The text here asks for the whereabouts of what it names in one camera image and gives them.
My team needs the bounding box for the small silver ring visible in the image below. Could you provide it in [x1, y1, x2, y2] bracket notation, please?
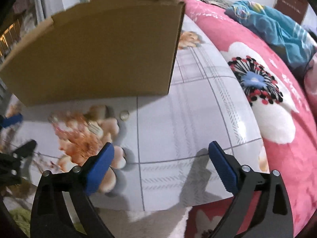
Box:
[119, 109, 131, 122]

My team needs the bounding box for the white fluffy blanket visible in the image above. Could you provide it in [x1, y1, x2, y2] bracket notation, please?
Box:
[99, 207, 192, 238]

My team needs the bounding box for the pink floral blanket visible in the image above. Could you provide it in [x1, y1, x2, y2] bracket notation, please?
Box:
[183, 0, 316, 234]

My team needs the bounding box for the floral patterned board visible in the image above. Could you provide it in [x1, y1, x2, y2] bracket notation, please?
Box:
[1, 17, 269, 211]

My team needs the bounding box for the brown cardboard box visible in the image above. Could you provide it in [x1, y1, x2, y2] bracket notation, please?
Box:
[1, 0, 185, 106]

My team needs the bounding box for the light pink quilt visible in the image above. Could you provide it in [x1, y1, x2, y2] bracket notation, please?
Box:
[304, 54, 317, 114]

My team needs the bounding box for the blue patterned quilt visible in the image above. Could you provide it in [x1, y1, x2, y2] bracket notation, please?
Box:
[225, 1, 316, 79]

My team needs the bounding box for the brown wooden door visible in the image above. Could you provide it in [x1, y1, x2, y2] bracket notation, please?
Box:
[274, 0, 308, 25]

